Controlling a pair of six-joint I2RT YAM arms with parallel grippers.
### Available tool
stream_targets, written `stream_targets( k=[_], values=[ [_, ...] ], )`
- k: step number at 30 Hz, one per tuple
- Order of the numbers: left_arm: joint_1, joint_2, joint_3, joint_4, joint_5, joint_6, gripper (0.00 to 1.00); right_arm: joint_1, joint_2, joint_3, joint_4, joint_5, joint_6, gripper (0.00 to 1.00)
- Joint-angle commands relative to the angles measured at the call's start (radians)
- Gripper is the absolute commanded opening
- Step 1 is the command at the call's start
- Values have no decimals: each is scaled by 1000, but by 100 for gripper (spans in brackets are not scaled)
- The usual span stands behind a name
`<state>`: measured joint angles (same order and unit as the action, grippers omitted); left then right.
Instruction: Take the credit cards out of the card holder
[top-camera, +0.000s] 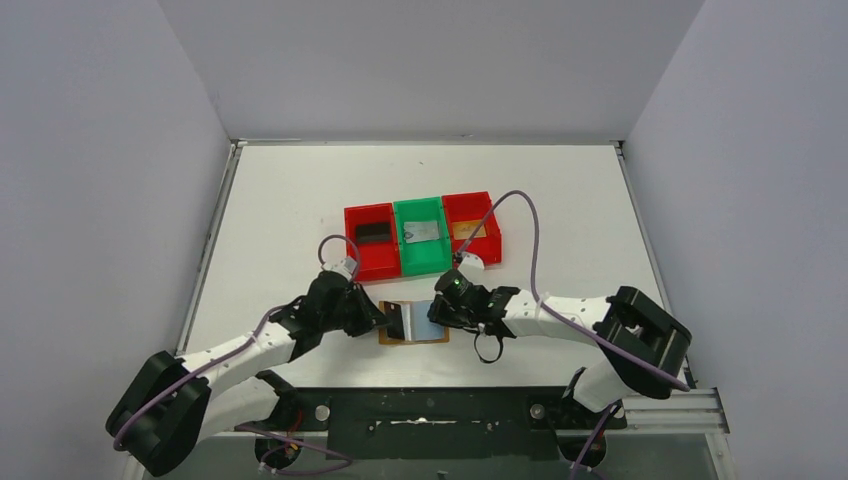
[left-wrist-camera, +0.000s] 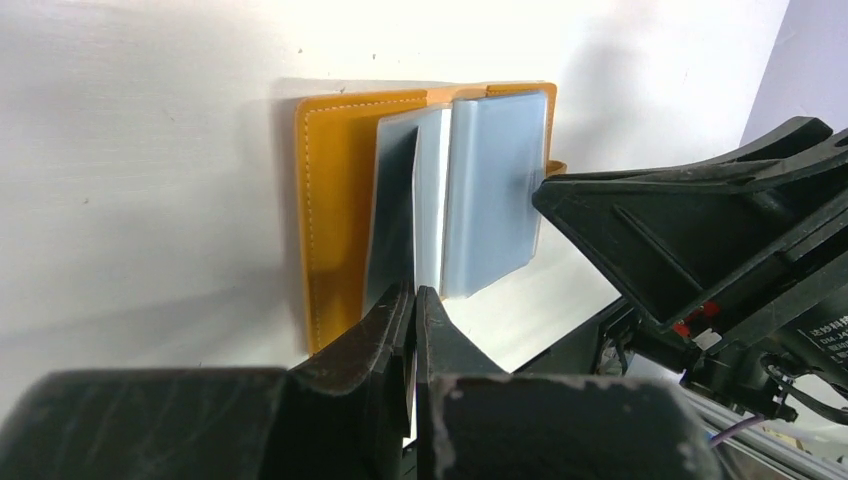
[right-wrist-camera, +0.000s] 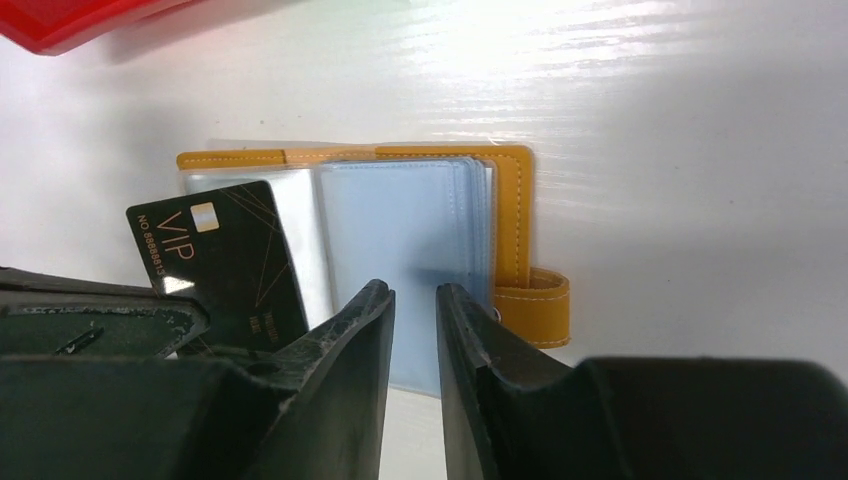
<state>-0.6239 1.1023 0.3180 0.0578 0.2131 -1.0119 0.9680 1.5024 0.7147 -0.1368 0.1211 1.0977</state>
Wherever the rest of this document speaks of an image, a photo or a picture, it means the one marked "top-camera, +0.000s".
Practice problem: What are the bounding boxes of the yellow leather card holder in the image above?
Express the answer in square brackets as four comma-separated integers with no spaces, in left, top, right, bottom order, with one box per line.
[378,300,450,346]

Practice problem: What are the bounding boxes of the green plastic bin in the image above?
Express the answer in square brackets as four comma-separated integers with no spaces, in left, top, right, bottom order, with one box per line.
[393,197,452,277]

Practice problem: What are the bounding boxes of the red bin with black card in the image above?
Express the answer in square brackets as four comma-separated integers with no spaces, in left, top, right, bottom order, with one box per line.
[344,203,402,282]

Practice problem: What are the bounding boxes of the red bin with gold card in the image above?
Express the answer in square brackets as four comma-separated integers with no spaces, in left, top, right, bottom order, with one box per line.
[441,191,503,266]

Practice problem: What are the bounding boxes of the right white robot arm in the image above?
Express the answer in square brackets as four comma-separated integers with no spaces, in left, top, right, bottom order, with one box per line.
[428,269,692,427]

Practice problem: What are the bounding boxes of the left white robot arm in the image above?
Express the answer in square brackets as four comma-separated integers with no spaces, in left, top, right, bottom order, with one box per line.
[105,271,389,476]

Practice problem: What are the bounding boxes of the gold card in bin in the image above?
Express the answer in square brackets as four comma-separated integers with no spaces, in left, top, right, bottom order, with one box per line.
[451,220,487,241]

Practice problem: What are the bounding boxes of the silver card in bin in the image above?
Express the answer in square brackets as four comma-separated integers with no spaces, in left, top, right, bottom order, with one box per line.
[402,220,441,244]

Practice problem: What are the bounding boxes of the black card in bin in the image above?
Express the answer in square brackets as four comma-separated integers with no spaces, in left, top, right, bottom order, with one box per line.
[354,222,393,244]

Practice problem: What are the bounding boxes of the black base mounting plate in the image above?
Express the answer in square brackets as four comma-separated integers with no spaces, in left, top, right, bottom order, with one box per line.
[255,386,601,460]

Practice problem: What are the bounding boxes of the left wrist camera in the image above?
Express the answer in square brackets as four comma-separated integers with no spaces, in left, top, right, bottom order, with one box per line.
[321,257,359,281]

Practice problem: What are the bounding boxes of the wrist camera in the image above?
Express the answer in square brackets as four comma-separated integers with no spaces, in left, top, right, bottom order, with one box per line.
[321,257,359,281]
[453,251,485,271]

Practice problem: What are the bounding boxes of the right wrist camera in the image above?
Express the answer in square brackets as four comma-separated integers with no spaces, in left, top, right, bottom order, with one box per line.
[453,251,485,271]

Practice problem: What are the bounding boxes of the aluminium frame rail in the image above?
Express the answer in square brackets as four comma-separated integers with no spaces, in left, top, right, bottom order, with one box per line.
[200,380,730,441]

